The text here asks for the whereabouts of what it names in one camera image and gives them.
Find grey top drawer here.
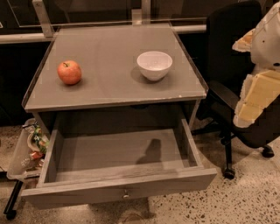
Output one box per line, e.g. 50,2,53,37
22,119,217,209

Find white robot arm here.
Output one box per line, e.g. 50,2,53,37
232,2,280,128

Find grey drawer cabinet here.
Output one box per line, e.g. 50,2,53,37
23,24,207,132

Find black office chair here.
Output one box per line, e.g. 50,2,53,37
194,0,280,179

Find white ceramic bowl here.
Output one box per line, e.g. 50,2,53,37
136,51,173,81

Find red apple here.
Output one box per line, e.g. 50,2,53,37
57,60,81,85

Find clear plastic snack bin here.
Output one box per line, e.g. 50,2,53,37
7,118,49,181

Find black cart leg with wheel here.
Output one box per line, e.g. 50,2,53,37
3,180,23,221

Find metal rail with brackets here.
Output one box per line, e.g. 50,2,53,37
0,0,207,44

